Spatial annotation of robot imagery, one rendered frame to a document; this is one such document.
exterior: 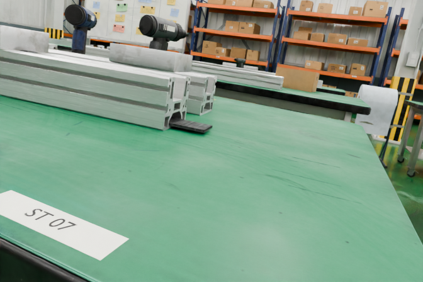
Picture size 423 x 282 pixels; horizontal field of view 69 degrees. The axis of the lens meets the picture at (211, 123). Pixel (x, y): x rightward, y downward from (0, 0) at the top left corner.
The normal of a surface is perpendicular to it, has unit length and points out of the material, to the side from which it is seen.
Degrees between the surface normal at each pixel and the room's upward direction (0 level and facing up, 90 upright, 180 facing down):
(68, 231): 0
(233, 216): 0
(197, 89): 90
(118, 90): 90
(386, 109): 99
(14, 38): 90
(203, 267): 0
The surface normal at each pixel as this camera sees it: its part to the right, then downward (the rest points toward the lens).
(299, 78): -0.44, 0.09
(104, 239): 0.15, -0.97
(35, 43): 0.95, 0.19
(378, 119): -0.35, 0.32
